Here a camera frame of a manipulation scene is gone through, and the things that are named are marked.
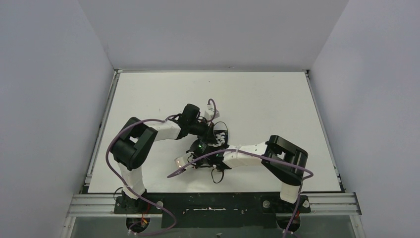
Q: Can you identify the white shoelace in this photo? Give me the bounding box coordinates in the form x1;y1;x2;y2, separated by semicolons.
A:
214;130;229;147

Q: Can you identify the black white canvas sneaker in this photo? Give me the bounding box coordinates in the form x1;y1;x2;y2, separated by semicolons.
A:
213;121;229;148

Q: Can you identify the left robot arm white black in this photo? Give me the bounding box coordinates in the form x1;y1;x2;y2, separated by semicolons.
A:
106;100;229;212

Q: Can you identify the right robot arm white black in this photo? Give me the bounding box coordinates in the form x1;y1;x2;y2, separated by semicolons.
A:
175;132;308;212

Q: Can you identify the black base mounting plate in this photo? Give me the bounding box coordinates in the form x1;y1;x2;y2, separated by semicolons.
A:
113;192;311;231

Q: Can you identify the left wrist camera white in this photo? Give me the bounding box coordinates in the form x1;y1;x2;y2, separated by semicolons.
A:
204;110;220;121

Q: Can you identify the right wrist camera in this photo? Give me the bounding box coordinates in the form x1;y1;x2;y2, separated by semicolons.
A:
174;154;193;168

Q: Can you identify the aluminium frame rail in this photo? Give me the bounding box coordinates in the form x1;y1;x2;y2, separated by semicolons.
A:
66;193;362;217

